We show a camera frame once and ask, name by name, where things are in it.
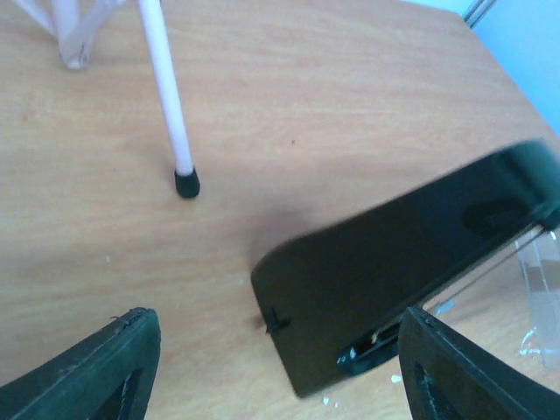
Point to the pink music stand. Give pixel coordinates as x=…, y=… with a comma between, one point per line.
x=75, y=34

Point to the clear plastic metronome cover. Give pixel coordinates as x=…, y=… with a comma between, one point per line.
x=509, y=305

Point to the aluminium corner frame post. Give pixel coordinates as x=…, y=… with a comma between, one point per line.
x=476, y=11

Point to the black metronome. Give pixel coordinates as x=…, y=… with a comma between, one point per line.
x=333, y=299

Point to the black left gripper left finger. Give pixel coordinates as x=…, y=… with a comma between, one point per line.
x=108, y=375

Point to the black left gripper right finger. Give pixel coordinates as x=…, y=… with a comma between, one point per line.
x=447, y=376

